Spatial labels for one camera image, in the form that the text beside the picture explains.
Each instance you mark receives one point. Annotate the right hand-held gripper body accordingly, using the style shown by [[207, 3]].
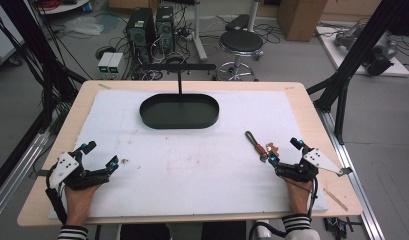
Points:
[[297, 171]]

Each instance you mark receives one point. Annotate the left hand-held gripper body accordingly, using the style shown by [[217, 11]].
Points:
[[67, 166]]

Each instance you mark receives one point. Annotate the slim black computer tower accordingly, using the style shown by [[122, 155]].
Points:
[[165, 26]]

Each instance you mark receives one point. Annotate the black metal frame strut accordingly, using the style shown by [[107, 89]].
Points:
[[355, 53]]

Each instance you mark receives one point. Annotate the clear plastic bag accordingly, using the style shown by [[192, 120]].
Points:
[[83, 26]]

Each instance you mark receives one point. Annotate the black flat pad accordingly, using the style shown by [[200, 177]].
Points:
[[237, 22]]

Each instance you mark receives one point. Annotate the brown cardboard box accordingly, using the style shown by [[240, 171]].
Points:
[[300, 18]]

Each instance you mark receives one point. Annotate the small electronics parts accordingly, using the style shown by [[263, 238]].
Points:
[[338, 226]]

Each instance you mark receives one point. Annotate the aluminium rail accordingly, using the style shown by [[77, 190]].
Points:
[[355, 186], [15, 176]]

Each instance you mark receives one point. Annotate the grey robot device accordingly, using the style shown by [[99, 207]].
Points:
[[378, 50]]

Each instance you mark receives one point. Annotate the white power supply unit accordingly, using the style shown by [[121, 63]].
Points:
[[104, 63], [116, 63]]

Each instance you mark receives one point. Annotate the white desk leg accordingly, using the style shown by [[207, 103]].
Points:
[[198, 33]]

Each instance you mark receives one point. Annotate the person's left hand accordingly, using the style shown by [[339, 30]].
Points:
[[80, 205]]

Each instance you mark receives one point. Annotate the person's right hand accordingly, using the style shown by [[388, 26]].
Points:
[[298, 196]]

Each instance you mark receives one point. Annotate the white round table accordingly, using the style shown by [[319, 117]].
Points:
[[63, 6]]

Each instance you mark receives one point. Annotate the large black computer tower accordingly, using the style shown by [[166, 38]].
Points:
[[140, 31]]

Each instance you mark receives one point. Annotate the black round stool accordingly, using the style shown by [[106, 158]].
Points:
[[241, 40]]

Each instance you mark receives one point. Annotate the white foam mat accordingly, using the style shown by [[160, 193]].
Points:
[[192, 170]]

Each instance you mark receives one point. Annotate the black oval tray hanger stand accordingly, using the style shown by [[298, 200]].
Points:
[[178, 115]]

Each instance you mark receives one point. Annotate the white floor platform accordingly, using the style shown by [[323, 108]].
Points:
[[335, 56]]

